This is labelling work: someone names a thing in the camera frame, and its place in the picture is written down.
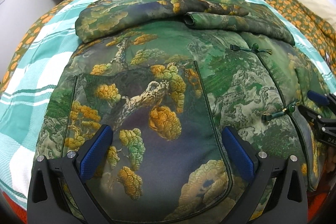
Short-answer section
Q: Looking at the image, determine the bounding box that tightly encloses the orange fluffy garment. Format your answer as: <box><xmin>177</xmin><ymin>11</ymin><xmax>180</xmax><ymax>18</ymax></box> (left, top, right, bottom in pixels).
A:
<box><xmin>1</xmin><ymin>190</ymin><xmax>330</xmax><ymax>223</ymax></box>

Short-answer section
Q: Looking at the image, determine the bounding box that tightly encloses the teal plaid bed sheet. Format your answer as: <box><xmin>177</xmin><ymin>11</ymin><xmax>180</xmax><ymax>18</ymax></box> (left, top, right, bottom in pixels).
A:
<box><xmin>1</xmin><ymin>0</ymin><xmax>335</xmax><ymax>222</ymax></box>

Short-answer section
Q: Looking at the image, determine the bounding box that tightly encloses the green landscape print jacket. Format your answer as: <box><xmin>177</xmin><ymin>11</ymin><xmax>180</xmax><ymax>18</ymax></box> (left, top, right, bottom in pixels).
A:
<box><xmin>35</xmin><ymin>0</ymin><xmax>333</xmax><ymax>223</ymax></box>

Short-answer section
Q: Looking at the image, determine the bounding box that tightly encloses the orange floral green quilt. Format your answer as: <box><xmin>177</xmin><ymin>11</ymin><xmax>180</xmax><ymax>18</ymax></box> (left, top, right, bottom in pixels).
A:
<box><xmin>1</xmin><ymin>0</ymin><xmax>335</xmax><ymax>96</ymax></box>

